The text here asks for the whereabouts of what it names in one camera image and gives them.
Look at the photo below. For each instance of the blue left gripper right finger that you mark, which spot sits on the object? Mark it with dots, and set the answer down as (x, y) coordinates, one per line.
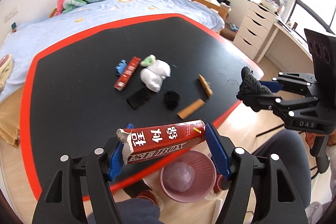
(221, 150)

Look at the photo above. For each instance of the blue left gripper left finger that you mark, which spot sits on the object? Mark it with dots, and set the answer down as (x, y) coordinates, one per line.
(114, 158)

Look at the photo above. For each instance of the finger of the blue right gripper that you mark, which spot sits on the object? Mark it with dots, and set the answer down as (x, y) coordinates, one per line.
(259, 103)
(270, 87)

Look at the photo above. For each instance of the black mesh wad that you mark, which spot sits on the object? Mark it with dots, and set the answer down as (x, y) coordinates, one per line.
(250, 85)

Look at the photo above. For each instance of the torn red cardboard box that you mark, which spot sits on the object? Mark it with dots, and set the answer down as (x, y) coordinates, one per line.
(143, 144)

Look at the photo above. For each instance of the brown wooden strip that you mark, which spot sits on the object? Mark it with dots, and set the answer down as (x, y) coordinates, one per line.
(187, 111)

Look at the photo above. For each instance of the wooden clip piece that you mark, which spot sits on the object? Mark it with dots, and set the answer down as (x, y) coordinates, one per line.
(205, 84)

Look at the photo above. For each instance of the black rectangular piece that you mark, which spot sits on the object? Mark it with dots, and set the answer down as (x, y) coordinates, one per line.
(139, 98)

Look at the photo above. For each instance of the black round wad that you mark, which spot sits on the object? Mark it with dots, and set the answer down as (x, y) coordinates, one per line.
(171, 100)

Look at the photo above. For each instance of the left black shoe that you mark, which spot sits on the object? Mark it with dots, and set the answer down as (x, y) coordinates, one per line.
(141, 189)

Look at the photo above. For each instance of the white desk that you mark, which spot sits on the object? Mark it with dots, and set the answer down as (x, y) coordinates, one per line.
(287, 52)

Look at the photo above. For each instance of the pink waste bin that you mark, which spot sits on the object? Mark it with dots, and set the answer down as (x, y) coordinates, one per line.
(189, 178)

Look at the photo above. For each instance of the white tube on floor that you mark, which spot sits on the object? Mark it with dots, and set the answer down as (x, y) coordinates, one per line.
(217, 210)

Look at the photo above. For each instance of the left leg blue trousers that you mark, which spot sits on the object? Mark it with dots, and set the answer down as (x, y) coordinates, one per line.
(139, 211)

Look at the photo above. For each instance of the white drawer cabinet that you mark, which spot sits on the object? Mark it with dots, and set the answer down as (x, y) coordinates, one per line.
(253, 30)

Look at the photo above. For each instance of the red and black table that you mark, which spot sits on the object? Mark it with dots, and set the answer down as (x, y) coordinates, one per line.
(69, 103)

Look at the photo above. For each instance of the blue plastic piece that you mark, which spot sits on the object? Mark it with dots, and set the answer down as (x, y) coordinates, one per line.
(121, 67)

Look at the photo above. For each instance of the white crumpled cloth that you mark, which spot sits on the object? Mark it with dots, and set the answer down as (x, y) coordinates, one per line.
(154, 72)

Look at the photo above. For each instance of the long red box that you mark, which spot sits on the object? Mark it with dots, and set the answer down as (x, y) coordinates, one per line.
(127, 73)

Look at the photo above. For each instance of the folded beige and pink blankets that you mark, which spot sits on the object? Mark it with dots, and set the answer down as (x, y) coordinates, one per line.
(6, 66)

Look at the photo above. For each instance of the bed with blue sheet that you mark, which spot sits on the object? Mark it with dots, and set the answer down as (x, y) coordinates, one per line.
(31, 38)

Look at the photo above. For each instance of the striped green plush toy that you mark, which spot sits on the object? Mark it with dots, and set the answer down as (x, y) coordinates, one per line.
(69, 5)

